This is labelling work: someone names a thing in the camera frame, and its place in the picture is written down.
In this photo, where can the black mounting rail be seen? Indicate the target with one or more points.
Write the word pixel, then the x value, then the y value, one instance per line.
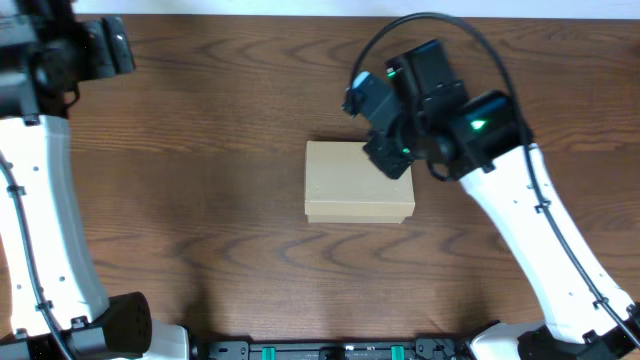
pixel 417 349

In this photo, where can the cardboard box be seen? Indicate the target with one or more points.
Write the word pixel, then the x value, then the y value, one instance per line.
pixel 343 186

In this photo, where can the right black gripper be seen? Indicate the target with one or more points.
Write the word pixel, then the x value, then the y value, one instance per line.
pixel 376 150

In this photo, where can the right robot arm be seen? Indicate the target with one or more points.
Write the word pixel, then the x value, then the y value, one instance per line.
pixel 421 111

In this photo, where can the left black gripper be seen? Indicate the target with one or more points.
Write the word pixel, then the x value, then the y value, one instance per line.
pixel 110 42

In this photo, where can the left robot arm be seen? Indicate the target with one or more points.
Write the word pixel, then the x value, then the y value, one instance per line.
pixel 60 308

